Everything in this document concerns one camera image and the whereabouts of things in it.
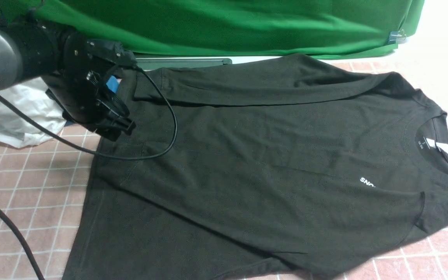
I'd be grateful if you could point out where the dark green metal bar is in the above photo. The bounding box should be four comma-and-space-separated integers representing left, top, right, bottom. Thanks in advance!
136, 58, 233, 71

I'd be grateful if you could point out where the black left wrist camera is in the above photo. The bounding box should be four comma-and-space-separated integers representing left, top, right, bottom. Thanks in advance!
87, 39, 137, 69

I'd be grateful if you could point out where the blue binder clip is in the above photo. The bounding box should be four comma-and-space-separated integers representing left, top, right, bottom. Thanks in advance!
387, 30, 407, 45

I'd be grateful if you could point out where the dark gray long-sleeve top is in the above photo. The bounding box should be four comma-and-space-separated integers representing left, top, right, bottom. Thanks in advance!
63, 54, 448, 280

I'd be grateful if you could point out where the green backdrop cloth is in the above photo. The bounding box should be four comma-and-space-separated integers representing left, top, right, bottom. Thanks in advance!
0, 0, 425, 60

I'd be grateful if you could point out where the crumpled white garment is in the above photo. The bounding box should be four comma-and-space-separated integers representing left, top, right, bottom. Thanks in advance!
0, 78, 66, 148

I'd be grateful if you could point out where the black camera cable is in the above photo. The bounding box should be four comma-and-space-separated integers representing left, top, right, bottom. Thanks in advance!
0, 67, 179, 280

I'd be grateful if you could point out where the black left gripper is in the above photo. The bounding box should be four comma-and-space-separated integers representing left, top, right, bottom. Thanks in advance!
42, 33, 136, 141

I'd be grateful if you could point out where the crumpled blue garment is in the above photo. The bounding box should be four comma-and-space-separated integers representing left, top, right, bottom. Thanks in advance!
106, 75, 119, 93

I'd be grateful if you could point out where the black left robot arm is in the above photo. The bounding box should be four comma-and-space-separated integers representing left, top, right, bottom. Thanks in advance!
0, 16, 137, 141

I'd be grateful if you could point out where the pink checkered tablecloth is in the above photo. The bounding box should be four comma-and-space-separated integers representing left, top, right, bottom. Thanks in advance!
0, 57, 448, 280

